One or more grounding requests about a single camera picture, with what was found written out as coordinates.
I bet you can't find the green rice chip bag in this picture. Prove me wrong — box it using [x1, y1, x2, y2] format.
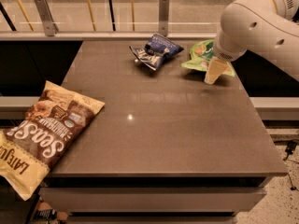
[181, 39, 235, 77]

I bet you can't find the glass railing with metal posts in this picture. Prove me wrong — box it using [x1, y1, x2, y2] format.
[0, 0, 234, 39]

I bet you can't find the small black object under table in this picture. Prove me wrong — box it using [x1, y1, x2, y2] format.
[34, 209, 57, 220]

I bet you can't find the blue chip bag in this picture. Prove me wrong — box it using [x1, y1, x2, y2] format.
[130, 33, 184, 71]

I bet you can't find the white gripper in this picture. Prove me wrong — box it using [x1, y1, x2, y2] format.
[205, 31, 246, 84]

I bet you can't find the black power adapter with cable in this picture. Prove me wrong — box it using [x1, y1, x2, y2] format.
[283, 140, 298, 191]

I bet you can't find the brown multigrain chip bag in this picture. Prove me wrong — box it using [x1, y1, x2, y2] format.
[0, 81, 105, 201]

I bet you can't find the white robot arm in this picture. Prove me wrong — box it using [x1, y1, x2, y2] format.
[213, 0, 299, 80]

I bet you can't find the grey drawer cabinet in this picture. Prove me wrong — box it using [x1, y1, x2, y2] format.
[40, 41, 287, 224]

